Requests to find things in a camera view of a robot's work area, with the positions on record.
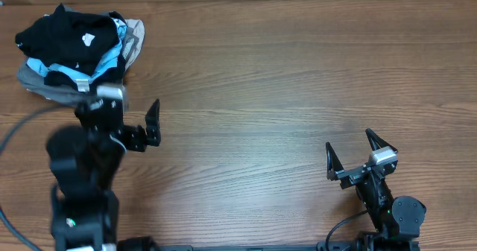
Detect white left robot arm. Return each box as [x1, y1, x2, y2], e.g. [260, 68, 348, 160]
[46, 98, 161, 250]

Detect black folded garment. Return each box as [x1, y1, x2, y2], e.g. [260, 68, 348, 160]
[43, 54, 126, 92]

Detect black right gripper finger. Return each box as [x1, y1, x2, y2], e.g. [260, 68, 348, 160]
[365, 128, 398, 153]
[326, 142, 344, 180]

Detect black t-shirt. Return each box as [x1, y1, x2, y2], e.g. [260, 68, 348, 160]
[15, 4, 119, 76]

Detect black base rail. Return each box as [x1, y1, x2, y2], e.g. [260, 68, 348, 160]
[149, 241, 359, 251]

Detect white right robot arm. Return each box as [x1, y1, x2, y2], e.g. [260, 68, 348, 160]
[323, 128, 427, 250]

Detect light blue printed t-shirt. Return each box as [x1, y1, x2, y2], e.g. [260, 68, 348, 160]
[26, 17, 127, 83]

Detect grey folded garment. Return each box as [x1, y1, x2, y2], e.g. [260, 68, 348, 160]
[17, 47, 89, 104]

